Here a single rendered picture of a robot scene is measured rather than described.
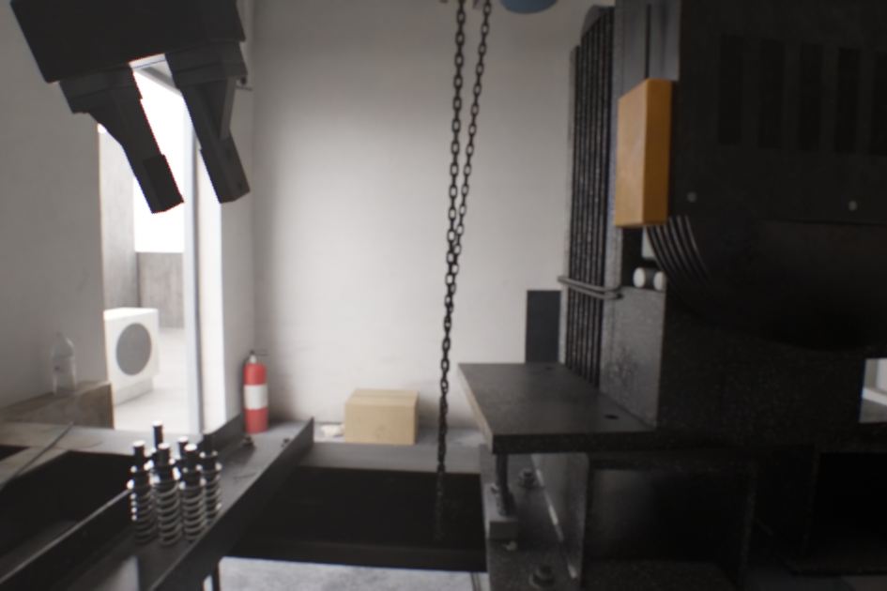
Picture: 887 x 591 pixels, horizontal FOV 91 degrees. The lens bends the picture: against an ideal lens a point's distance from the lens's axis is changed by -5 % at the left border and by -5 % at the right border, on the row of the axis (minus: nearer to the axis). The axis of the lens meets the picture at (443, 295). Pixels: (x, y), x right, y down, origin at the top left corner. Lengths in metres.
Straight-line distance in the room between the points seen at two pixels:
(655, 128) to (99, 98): 0.51
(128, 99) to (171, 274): 7.55
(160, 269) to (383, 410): 5.74
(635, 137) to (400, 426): 2.46
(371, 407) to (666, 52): 2.50
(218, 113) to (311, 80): 3.01
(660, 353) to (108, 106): 0.68
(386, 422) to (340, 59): 2.31
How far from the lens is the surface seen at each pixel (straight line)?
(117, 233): 7.83
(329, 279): 3.15
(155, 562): 0.91
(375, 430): 2.88
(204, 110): 0.37
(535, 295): 1.25
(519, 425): 0.71
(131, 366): 4.28
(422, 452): 1.20
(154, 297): 8.12
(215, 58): 0.35
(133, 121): 0.41
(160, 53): 0.37
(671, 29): 0.63
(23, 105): 2.01
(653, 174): 0.57
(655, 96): 0.59
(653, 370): 0.74
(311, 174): 3.22
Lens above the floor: 1.15
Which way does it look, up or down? 5 degrees down
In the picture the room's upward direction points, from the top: 1 degrees clockwise
